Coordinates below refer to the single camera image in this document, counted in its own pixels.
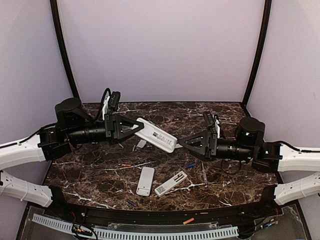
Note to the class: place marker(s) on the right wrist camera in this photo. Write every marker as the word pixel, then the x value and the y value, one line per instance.
pixel 212 124

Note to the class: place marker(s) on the clear handled screwdriver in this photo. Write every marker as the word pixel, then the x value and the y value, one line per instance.
pixel 204 173

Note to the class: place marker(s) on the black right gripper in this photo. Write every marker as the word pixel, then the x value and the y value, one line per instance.
pixel 212 139

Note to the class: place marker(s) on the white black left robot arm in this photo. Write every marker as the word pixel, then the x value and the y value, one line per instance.
pixel 74 127

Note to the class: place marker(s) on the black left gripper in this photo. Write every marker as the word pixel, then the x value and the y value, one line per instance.
pixel 111 122

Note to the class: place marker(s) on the white slotted cable duct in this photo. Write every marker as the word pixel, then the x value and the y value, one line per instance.
pixel 135 232

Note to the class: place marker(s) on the white battery cover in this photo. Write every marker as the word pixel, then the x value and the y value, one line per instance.
pixel 141 144

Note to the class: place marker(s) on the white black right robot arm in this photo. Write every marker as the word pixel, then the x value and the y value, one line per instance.
pixel 266 157

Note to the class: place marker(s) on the black front rail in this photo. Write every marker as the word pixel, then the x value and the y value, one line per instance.
pixel 94 216

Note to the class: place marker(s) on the white remote control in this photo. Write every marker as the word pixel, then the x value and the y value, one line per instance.
pixel 145 181
pixel 156 136
pixel 171 183

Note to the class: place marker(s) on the orange battery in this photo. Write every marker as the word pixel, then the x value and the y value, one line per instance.
pixel 126 165
pixel 188 221

